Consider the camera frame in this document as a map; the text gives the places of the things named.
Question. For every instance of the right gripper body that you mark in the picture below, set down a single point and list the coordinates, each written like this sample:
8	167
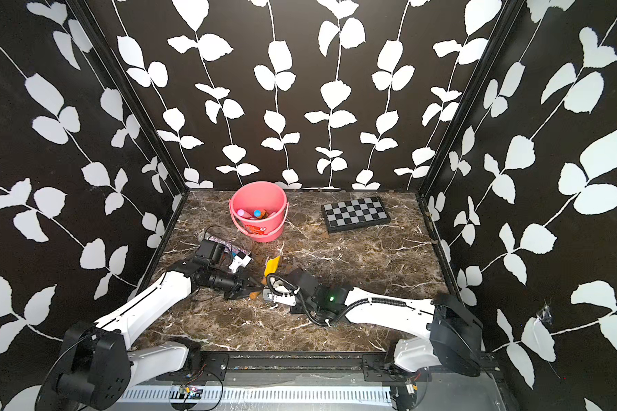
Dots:
292	287

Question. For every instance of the small circuit board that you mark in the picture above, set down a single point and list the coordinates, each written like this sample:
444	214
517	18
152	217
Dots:
186	394

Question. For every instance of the yellow shovel wooden handle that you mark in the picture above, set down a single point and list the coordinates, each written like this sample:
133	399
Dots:
271	268

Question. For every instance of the purple glitter microphone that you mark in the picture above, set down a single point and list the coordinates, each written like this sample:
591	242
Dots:
227	244

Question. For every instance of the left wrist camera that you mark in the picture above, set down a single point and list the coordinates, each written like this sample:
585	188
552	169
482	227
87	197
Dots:
231	254

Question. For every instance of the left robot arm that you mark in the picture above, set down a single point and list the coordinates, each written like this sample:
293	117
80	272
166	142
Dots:
97	365

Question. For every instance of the purple round trowel pink handle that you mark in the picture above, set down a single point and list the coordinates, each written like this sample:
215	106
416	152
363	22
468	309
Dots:
244	214

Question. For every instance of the pink plastic bucket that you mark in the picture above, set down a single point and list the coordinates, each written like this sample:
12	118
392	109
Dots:
263	195

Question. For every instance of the black front rail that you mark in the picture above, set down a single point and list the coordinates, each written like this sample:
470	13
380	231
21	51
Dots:
375	367

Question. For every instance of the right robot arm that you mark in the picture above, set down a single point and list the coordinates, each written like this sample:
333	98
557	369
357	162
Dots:
440	331

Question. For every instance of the white slotted cable duct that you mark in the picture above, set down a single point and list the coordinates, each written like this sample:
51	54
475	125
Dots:
364	395

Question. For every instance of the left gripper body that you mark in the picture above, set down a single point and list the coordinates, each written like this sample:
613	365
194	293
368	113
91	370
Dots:
232	283

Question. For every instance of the black white checkerboard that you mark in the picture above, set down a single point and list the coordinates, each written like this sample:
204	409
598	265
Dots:
354	214

